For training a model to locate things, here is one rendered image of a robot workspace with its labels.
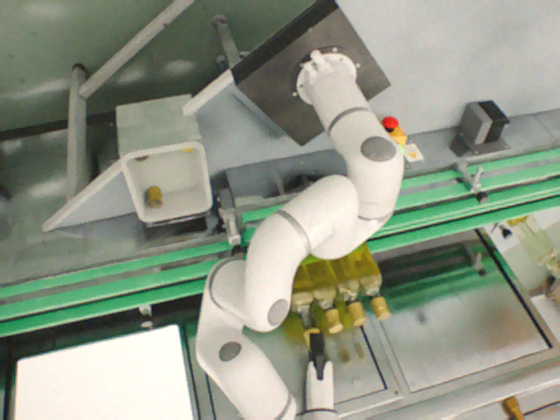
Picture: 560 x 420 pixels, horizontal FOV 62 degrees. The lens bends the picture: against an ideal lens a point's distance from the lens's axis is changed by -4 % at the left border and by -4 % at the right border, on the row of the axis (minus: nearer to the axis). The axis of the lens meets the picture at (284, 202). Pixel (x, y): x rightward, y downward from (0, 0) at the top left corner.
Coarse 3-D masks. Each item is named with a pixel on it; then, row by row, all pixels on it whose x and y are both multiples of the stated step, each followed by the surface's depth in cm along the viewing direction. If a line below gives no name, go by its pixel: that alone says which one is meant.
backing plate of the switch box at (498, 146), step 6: (462, 132) 129; (462, 138) 127; (468, 138) 127; (468, 144) 126; (480, 144) 126; (486, 144) 126; (492, 144) 126; (498, 144) 126; (504, 144) 126; (474, 150) 125; (480, 150) 125; (486, 150) 125; (492, 150) 125; (498, 150) 125; (504, 150) 125
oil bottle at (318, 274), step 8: (312, 256) 118; (304, 264) 117; (312, 264) 117; (320, 264) 117; (312, 272) 115; (320, 272) 115; (328, 272) 115; (312, 280) 114; (320, 280) 114; (328, 280) 114; (312, 288) 113; (320, 288) 112; (328, 288) 112; (320, 296) 111; (328, 296) 112; (320, 304) 113
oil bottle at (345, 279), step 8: (344, 256) 118; (328, 264) 117; (336, 264) 116; (344, 264) 116; (336, 272) 115; (344, 272) 115; (352, 272) 115; (336, 280) 114; (344, 280) 113; (352, 280) 113; (336, 288) 114; (344, 288) 112; (352, 288) 113; (336, 296) 116; (344, 296) 113
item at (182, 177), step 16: (176, 144) 98; (192, 144) 99; (128, 160) 97; (160, 160) 109; (176, 160) 110; (192, 160) 112; (128, 176) 100; (144, 176) 111; (160, 176) 113; (176, 176) 114; (192, 176) 115; (144, 192) 115; (176, 192) 117; (192, 192) 117; (208, 192) 111; (144, 208) 113; (160, 208) 114; (176, 208) 114; (192, 208) 114; (208, 208) 115
